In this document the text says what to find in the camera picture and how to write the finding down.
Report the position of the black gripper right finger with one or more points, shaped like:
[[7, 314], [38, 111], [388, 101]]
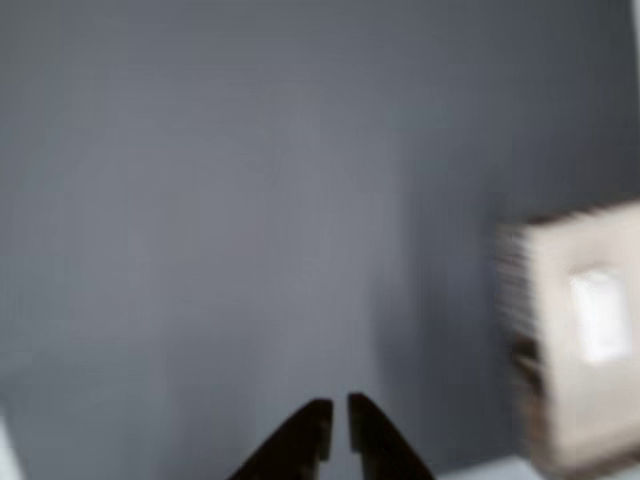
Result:
[[380, 445]]

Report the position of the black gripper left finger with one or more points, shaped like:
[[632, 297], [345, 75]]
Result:
[[295, 445]]

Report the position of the grey desk mat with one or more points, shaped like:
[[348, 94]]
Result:
[[250, 200]]

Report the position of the stone-print cardboard box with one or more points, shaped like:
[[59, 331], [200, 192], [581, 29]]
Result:
[[550, 400]]

